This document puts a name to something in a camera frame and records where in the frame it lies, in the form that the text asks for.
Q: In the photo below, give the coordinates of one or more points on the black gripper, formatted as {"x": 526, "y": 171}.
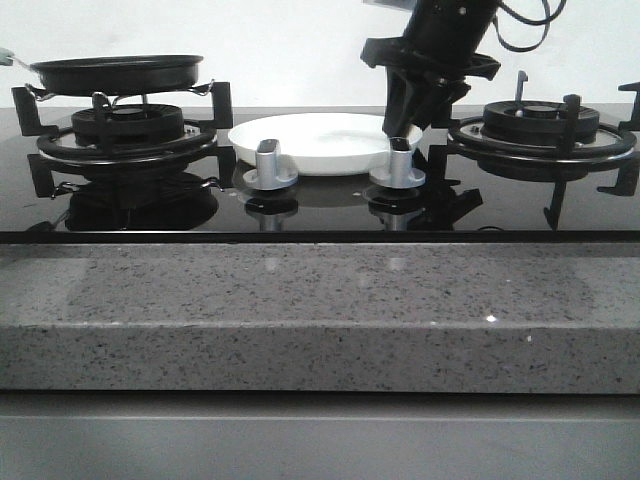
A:
{"x": 415, "y": 95}

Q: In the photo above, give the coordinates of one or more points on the white round plate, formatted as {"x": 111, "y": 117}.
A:
{"x": 314, "y": 144}

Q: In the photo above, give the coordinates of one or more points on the black frying pan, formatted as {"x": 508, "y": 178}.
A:
{"x": 119, "y": 75}

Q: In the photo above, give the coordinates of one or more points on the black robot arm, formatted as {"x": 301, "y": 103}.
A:
{"x": 431, "y": 19}

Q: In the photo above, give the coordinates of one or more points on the silver right stove knob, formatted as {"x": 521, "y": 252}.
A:
{"x": 399, "y": 172}

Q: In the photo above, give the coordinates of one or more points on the silver stove knob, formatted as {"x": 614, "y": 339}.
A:
{"x": 270, "y": 173}
{"x": 399, "y": 172}

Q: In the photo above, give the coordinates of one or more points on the black glass gas hob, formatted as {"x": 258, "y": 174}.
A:
{"x": 209, "y": 201}

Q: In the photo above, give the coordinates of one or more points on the black right burner head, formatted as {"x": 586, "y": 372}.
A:
{"x": 528, "y": 122}

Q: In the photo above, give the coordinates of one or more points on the black burner head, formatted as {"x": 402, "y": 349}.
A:
{"x": 528, "y": 122}
{"x": 142, "y": 124}

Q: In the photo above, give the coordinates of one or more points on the black right pan support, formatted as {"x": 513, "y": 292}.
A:
{"x": 596, "y": 164}

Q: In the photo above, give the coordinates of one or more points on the black pan support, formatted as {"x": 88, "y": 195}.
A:
{"x": 118, "y": 164}
{"x": 596, "y": 164}

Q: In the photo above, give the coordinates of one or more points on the silver left stove knob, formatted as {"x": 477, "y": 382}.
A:
{"x": 270, "y": 173}

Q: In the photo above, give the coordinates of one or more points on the black left pan support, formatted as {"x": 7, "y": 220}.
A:
{"x": 118, "y": 164}

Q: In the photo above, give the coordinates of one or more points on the black left burner head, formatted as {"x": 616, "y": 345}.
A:
{"x": 142, "y": 124}

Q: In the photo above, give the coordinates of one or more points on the grey cabinet front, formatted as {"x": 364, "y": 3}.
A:
{"x": 318, "y": 436}

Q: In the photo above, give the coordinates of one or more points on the chrome wire pan rack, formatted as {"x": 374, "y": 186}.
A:
{"x": 31, "y": 93}

